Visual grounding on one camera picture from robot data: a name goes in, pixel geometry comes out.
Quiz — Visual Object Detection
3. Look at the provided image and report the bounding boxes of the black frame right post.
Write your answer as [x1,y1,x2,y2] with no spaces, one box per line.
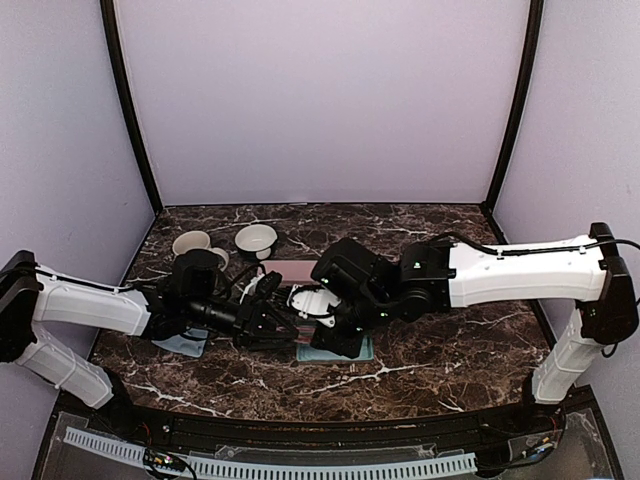
[482,0,545,216]

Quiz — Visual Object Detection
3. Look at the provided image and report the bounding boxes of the pink glasses case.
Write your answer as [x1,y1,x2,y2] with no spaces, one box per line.
[263,260,317,286]

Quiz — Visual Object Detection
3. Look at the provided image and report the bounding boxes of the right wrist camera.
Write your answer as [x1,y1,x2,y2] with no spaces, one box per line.
[286,284,341,328]

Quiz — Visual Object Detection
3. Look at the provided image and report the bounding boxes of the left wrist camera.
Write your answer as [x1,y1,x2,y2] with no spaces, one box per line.
[240,271,283,304]

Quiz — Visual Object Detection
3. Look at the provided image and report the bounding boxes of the black frame left post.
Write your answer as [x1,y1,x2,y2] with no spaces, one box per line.
[99,0,164,216]

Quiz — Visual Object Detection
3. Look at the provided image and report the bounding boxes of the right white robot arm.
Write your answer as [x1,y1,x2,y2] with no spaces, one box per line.
[311,222,639,434]

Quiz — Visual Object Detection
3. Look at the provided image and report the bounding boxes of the beige ceramic mug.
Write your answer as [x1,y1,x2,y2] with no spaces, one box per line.
[172,230,230,271]

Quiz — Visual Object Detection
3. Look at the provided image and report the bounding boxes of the black frame post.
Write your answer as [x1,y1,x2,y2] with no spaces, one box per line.
[99,0,164,216]
[482,0,545,216]

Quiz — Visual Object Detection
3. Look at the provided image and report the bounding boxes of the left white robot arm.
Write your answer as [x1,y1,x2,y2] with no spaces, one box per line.
[1,249,298,436]

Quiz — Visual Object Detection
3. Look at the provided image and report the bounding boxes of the clear pink sunglasses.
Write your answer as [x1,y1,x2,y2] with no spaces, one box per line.
[295,325,316,345]

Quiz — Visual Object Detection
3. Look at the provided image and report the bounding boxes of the small circuit board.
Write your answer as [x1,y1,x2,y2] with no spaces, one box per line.
[142,448,185,471]

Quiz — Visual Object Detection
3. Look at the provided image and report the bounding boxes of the black front table rail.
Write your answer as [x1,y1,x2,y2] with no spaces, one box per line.
[123,404,532,451]

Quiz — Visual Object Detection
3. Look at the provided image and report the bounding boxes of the grey case teal lining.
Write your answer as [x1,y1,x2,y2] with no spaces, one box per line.
[296,326,374,364]

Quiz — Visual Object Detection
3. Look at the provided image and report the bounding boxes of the white slotted cable duct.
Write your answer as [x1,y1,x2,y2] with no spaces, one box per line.
[63,427,478,479]

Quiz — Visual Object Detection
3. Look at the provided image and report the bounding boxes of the white bowl dark exterior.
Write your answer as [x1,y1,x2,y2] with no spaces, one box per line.
[234,224,278,262]

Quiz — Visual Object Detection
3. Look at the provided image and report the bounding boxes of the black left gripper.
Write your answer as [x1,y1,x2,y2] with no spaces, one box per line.
[185,294,298,352]

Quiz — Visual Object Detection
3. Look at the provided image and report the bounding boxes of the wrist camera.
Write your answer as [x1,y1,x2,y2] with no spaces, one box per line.
[286,284,341,328]
[240,271,283,304]

